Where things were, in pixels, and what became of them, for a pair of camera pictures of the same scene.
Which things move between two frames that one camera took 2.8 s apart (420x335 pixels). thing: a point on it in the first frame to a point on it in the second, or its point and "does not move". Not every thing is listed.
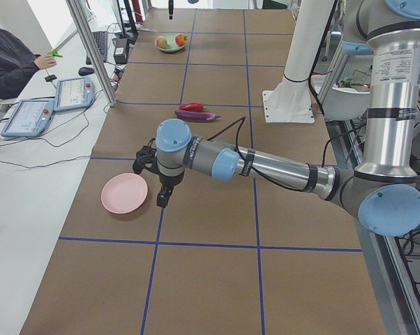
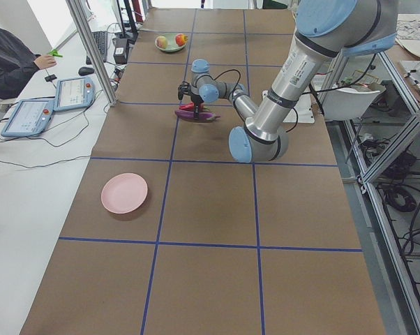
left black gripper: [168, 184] to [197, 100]
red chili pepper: [195, 106] does not move
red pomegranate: [181, 39] does not move
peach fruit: [162, 42] does not move
